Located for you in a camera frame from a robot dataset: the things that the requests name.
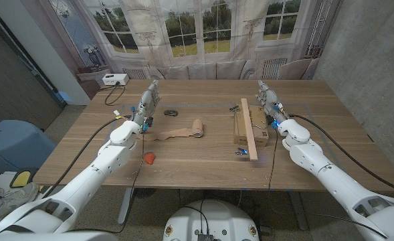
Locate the yellow and black pad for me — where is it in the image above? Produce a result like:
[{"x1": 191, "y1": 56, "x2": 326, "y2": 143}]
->
[{"x1": 9, "y1": 169, "x2": 39, "y2": 189}]

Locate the printed window backdrop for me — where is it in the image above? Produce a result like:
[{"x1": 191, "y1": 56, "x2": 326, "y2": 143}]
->
[{"x1": 19, "y1": 0, "x2": 343, "y2": 101}]

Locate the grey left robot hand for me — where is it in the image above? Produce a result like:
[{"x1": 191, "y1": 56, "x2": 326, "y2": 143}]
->
[{"x1": 132, "y1": 79, "x2": 161, "y2": 127}]

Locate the grey table leg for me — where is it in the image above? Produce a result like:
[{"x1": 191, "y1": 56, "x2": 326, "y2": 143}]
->
[
  {"x1": 287, "y1": 190, "x2": 310, "y2": 232},
  {"x1": 117, "y1": 187, "x2": 134, "y2": 225}
]

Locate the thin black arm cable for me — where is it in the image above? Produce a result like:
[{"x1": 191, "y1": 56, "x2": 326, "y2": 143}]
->
[
  {"x1": 68, "y1": 129, "x2": 146, "y2": 234},
  {"x1": 268, "y1": 129, "x2": 279, "y2": 191}
]

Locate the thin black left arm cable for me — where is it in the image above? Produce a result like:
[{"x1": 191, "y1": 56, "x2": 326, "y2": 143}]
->
[{"x1": 68, "y1": 129, "x2": 146, "y2": 234}]

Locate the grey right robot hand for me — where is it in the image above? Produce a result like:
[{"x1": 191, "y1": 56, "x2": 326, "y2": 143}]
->
[{"x1": 254, "y1": 80, "x2": 289, "y2": 131}]

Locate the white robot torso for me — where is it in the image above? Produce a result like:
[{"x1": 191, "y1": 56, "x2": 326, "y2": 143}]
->
[{"x1": 163, "y1": 199, "x2": 260, "y2": 241}]

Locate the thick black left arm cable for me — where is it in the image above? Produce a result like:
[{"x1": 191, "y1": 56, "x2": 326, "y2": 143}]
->
[{"x1": 41, "y1": 115, "x2": 132, "y2": 199}]

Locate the beige arm wrap bandage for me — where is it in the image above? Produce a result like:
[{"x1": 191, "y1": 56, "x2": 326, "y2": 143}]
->
[{"x1": 139, "y1": 118, "x2": 205, "y2": 142}]

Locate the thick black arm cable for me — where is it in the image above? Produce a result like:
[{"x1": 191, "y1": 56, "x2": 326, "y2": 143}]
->
[
  {"x1": 41, "y1": 115, "x2": 132, "y2": 199},
  {"x1": 288, "y1": 114, "x2": 394, "y2": 198}
]

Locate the brown cardboard box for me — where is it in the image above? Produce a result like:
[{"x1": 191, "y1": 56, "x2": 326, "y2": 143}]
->
[{"x1": 233, "y1": 105, "x2": 270, "y2": 147}]

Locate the black power strip cable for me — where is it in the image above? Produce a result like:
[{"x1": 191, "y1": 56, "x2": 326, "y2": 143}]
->
[{"x1": 98, "y1": 82, "x2": 126, "y2": 106}]

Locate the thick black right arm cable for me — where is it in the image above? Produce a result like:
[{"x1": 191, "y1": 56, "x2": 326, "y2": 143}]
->
[{"x1": 288, "y1": 114, "x2": 394, "y2": 198}]

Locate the long wooden stick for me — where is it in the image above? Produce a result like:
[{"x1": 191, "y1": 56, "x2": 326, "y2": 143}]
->
[{"x1": 229, "y1": 98, "x2": 268, "y2": 161}]

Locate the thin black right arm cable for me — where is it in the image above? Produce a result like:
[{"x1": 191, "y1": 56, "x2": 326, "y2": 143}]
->
[{"x1": 268, "y1": 129, "x2": 279, "y2": 191}]

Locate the white power strip box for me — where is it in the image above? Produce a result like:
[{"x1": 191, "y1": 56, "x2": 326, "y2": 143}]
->
[{"x1": 102, "y1": 73, "x2": 130, "y2": 86}]

